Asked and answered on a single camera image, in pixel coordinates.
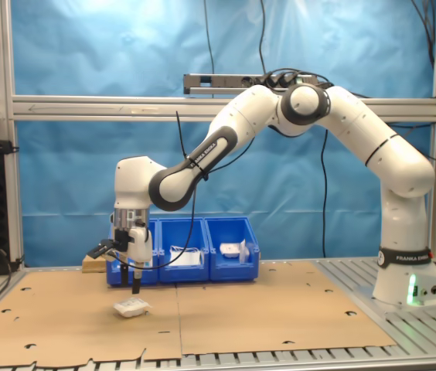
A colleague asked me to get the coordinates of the brown cardboard sheet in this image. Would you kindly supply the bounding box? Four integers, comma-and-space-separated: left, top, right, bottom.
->
175, 260, 399, 356
0, 270, 183, 369

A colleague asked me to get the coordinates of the black hanging cable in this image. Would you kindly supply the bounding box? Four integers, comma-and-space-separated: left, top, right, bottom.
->
259, 0, 268, 74
203, 0, 216, 77

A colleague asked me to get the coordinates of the black wall cable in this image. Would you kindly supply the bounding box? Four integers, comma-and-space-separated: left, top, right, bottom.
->
320, 129, 329, 254

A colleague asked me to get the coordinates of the aluminium power strip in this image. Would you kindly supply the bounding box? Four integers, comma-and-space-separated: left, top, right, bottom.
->
182, 72, 331, 96

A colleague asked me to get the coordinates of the black camera cable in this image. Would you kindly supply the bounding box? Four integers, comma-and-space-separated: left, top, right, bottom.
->
107, 131, 254, 271

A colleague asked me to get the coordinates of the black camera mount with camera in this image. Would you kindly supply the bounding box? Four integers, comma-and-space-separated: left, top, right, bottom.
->
86, 238, 126, 260

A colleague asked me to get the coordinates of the clear bag with printed label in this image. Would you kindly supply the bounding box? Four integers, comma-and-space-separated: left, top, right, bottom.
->
220, 242, 241, 258

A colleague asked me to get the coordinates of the aluminium frame beam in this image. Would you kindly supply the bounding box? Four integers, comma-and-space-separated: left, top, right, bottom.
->
11, 94, 436, 124

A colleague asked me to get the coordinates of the blue plastic bin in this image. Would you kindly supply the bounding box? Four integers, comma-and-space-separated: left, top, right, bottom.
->
204, 216, 261, 283
105, 218, 161, 287
157, 217, 208, 284

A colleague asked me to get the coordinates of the pale green face mask stack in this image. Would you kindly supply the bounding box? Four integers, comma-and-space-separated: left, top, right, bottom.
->
169, 246, 203, 267

